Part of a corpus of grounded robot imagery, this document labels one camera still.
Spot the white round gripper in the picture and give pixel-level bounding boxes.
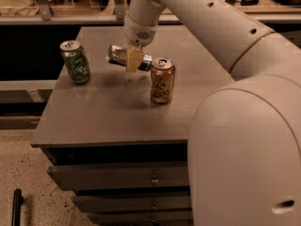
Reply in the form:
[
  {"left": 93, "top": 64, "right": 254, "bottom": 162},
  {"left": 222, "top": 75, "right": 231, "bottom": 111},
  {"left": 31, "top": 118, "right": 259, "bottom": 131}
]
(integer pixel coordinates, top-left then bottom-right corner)
[{"left": 124, "top": 14, "right": 158, "bottom": 73}]

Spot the blue silver redbull can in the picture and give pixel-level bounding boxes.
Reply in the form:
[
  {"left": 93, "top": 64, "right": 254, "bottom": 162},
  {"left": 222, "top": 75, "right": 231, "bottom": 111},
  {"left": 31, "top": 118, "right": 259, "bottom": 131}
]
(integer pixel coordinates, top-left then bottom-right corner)
[{"left": 106, "top": 45, "right": 152, "bottom": 72}]

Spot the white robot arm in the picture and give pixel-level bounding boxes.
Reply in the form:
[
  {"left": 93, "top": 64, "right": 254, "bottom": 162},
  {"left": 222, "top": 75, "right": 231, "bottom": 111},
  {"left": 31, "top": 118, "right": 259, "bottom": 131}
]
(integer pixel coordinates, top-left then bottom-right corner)
[{"left": 125, "top": 0, "right": 301, "bottom": 226}]

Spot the orange lacroix can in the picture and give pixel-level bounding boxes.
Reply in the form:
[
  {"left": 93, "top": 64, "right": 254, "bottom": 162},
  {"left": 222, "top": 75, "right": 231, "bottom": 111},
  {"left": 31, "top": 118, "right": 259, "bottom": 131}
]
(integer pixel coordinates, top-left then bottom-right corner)
[{"left": 150, "top": 57, "right": 176, "bottom": 105}]

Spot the green lacroix can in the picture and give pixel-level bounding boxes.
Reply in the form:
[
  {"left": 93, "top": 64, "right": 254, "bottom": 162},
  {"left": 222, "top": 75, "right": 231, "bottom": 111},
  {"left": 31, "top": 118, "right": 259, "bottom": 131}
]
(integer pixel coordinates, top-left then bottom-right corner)
[{"left": 60, "top": 40, "right": 90, "bottom": 85}]

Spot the grey drawer cabinet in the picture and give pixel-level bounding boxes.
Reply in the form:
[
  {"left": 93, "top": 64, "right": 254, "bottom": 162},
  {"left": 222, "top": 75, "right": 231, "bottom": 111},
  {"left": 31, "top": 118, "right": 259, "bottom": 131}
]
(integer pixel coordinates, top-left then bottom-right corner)
[{"left": 30, "top": 24, "right": 236, "bottom": 226}]

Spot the grey metal railing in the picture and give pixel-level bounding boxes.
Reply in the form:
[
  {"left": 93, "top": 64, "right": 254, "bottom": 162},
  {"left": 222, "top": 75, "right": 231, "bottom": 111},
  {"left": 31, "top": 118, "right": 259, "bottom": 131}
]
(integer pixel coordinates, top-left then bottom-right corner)
[{"left": 0, "top": 0, "right": 301, "bottom": 23}]

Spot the top grey drawer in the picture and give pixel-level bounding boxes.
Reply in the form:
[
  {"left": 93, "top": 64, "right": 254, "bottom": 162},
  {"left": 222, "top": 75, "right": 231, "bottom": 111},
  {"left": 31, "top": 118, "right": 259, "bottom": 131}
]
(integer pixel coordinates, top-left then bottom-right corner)
[{"left": 47, "top": 161, "right": 189, "bottom": 191}]

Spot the grey drawer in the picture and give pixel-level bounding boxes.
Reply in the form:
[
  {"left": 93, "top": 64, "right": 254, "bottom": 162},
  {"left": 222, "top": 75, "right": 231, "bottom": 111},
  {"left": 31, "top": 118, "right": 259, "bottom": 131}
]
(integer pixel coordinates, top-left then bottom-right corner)
[
  {"left": 73, "top": 192, "right": 192, "bottom": 213},
  {"left": 87, "top": 211, "right": 193, "bottom": 225},
  {"left": 47, "top": 161, "right": 189, "bottom": 191}
]

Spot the middle grey drawer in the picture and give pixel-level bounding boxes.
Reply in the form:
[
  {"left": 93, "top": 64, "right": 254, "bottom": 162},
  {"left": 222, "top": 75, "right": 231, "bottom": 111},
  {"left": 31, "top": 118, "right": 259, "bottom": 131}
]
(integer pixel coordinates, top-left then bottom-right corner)
[{"left": 73, "top": 192, "right": 192, "bottom": 213}]

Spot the bottom grey drawer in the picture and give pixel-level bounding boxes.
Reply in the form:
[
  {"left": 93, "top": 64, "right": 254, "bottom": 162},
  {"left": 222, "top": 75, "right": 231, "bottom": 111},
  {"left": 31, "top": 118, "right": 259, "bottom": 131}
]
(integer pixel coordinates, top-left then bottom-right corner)
[{"left": 87, "top": 211, "right": 193, "bottom": 225}]

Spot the black pole on floor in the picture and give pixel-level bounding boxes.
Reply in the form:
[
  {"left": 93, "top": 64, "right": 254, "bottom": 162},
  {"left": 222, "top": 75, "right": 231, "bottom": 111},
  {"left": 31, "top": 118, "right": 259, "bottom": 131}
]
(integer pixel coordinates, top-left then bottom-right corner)
[{"left": 11, "top": 188, "right": 24, "bottom": 226}]

